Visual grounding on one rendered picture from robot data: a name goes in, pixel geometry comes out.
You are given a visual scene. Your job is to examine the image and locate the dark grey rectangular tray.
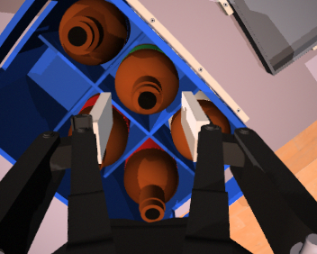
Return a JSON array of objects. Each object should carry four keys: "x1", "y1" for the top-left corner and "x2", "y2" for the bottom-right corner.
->
[{"x1": 226, "y1": 0, "x2": 317, "y2": 76}]

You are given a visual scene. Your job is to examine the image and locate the dark blue crate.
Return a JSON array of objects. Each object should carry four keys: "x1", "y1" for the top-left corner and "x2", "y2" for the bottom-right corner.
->
[{"x1": 0, "y1": 0, "x2": 247, "y2": 222}]

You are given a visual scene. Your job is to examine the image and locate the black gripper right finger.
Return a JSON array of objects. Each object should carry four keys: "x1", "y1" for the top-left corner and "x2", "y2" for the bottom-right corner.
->
[{"x1": 181, "y1": 91, "x2": 317, "y2": 254}]

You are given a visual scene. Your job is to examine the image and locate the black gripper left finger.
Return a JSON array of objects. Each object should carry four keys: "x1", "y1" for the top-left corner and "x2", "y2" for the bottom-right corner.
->
[{"x1": 0, "y1": 93, "x2": 116, "y2": 254}]

